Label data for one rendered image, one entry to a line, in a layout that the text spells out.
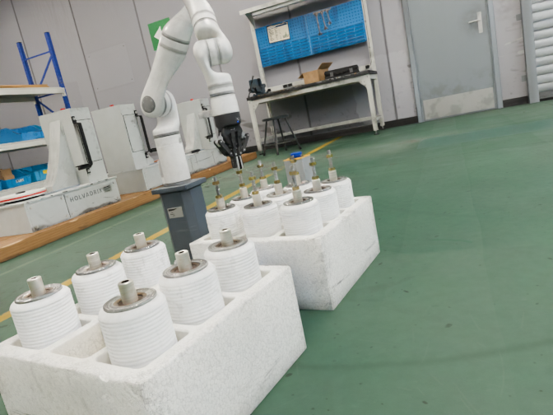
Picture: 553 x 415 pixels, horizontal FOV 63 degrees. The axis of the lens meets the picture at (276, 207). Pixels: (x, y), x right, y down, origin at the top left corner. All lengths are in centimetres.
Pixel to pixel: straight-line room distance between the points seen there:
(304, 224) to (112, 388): 59
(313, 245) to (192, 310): 39
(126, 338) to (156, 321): 4
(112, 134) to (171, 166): 241
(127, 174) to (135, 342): 334
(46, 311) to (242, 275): 33
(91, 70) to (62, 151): 495
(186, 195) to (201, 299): 88
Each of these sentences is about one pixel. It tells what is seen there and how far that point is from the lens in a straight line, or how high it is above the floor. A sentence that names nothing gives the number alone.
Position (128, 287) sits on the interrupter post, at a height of 27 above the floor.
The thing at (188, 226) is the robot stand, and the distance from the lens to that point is 159.
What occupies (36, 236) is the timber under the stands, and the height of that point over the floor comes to 6.
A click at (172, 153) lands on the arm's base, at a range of 159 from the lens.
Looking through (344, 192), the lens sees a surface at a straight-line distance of 128.
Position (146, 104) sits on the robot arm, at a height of 58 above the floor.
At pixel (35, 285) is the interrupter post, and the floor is 27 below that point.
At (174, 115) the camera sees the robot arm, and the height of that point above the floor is 53.
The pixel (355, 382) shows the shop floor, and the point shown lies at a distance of 83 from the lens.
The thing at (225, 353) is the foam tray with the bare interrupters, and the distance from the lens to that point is 73.
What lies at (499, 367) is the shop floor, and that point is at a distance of 85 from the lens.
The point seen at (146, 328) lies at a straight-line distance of 66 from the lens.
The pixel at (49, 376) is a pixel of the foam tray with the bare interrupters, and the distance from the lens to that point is 79.
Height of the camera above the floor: 46
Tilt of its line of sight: 11 degrees down
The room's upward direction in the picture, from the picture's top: 12 degrees counter-clockwise
